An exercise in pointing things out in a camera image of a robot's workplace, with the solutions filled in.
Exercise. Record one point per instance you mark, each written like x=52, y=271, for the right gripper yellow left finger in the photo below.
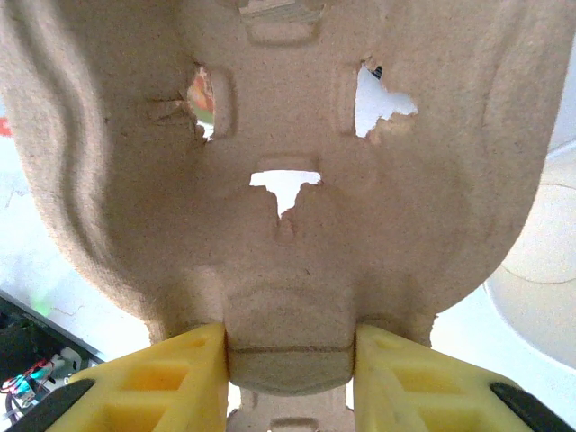
x=148, y=387

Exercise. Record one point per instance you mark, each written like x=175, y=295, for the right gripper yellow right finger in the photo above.
x=427, y=391

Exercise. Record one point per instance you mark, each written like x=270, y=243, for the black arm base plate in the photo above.
x=18, y=333

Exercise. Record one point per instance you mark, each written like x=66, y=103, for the green paper cup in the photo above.
x=540, y=315

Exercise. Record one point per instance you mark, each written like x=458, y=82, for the brown pulp cup carrier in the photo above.
x=288, y=270

